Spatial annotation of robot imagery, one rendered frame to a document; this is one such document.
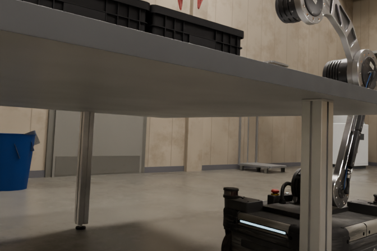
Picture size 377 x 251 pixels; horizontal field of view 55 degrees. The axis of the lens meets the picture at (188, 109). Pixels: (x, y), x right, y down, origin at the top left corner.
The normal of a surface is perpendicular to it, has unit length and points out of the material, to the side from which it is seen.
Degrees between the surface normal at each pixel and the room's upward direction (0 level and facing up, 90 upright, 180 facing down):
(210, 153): 90
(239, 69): 90
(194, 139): 90
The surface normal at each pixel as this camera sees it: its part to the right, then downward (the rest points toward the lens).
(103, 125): 0.65, -0.03
